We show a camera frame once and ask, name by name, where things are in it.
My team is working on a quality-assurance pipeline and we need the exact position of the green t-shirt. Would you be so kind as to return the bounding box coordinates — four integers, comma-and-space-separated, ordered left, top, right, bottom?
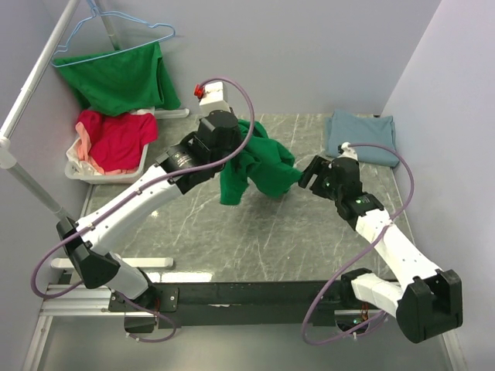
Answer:
53, 43, 181, 117
220, 121, 302, 206

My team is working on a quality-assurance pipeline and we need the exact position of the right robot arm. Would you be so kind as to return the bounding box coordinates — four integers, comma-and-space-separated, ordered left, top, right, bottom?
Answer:
299, 155, 463, 343

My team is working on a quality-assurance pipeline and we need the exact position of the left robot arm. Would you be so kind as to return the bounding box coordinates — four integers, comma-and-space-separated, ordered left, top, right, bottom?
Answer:
57, 111, 241, 311

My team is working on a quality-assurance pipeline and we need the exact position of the folded blue-grey t-shirt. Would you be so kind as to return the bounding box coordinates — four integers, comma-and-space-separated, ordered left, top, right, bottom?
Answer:
325, 110, 399, 168

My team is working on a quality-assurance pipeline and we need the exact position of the red t-shirt in basket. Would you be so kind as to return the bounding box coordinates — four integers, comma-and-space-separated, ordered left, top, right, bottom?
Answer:
77, 110, 158, 175

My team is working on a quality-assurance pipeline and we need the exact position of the green t-shirt on hanger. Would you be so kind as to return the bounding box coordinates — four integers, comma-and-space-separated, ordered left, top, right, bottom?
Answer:
53, 43, 181, 117

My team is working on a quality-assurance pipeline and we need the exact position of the black base beam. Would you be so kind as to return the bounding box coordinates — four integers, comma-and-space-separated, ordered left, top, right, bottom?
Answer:
108, 281, 387, 329

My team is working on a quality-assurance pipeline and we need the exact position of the pink garment in basket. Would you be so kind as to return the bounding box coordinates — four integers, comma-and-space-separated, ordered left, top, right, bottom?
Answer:
75, 121, 104, 175

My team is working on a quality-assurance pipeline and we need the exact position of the white laundry basket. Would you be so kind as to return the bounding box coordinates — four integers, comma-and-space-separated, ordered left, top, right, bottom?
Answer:
64, 107, 156, 185

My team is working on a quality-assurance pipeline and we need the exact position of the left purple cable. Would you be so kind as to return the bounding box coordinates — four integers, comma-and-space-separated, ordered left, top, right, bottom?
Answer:
30, 75, 256, 344

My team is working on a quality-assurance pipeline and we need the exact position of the purple cable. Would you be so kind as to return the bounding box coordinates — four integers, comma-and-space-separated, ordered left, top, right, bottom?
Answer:
300, 141, 414, 346
30, 75, 256, 344

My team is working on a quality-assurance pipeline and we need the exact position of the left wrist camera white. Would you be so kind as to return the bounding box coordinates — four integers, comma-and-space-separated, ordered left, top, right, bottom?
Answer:
194, 81, 230, 116

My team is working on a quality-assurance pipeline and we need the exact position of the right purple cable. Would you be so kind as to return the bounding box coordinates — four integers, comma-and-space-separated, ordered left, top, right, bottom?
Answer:
300, 141, 414, 346

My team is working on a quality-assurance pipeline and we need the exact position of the blue wire hanger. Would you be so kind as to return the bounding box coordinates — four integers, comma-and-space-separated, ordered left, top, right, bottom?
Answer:
49, 1, 176, 69

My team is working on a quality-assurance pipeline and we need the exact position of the white clothes rack frame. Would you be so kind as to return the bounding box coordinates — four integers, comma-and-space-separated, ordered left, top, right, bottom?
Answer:
0, 0, 190, 271

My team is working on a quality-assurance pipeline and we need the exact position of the aluminium rail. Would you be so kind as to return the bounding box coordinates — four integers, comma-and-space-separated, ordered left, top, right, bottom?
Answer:
22, 286, 150, 370

